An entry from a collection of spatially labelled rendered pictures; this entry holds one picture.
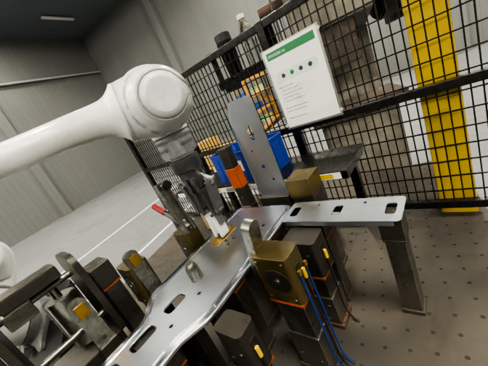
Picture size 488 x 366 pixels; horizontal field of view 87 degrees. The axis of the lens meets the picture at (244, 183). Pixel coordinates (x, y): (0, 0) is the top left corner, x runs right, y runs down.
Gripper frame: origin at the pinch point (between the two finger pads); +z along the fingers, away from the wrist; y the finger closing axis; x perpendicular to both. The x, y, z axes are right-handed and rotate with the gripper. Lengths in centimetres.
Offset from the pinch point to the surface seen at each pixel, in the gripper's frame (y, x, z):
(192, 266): 1.3, -12.9, 3.2
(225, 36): -19, 62, -52
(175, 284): -5.5, -15.8, 7.1
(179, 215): -14.6, -0.2, -3.3
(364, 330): 28.0, 5.2, 37.0
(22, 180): -1117, 163, -70
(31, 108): -1147, 325, -295
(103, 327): -12.0, -31.6, 5.3
